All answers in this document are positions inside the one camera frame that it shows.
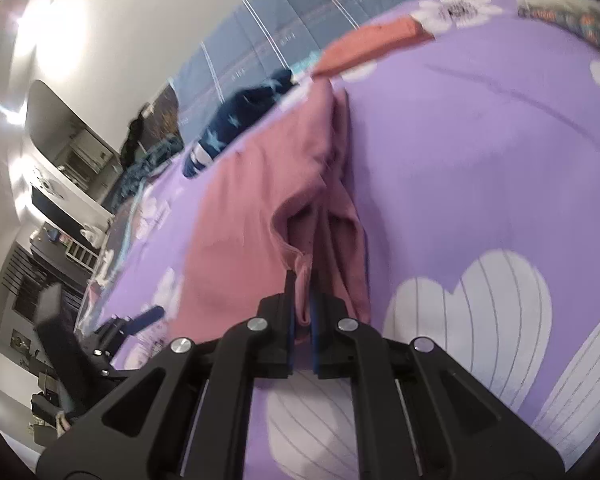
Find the teal patterned cloth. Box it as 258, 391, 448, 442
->
105, 137, 185, 213

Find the purple floral bedsheet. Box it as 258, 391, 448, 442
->
77, 0, 600, 480

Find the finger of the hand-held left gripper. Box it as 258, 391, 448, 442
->
94, 306, 164, 358

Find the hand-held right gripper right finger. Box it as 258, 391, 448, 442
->
309, 280, 566, 480

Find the colourful patterned blanket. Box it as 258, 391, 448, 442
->
490, 0, 600, 53

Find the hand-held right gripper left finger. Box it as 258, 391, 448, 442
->
36, 270, 298, 480

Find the dark shelf unit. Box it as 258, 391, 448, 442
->
0, 227, 93, 411

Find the brown patterned cushion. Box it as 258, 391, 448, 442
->
150, 82, 182, 147

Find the coral folded cloth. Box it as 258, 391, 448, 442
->
312, 16, 433, 79

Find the grey plaid quilt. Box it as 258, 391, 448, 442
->
169, 0, 481, 143

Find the black cloth item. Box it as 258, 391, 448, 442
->
119, 102, 153, 162

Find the pink garment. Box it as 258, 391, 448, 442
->
180, 77, 373, 356

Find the white cabinet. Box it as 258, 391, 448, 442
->
22, 80, 122, 223

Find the navy star print garment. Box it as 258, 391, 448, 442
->
182, 67, 297, 179

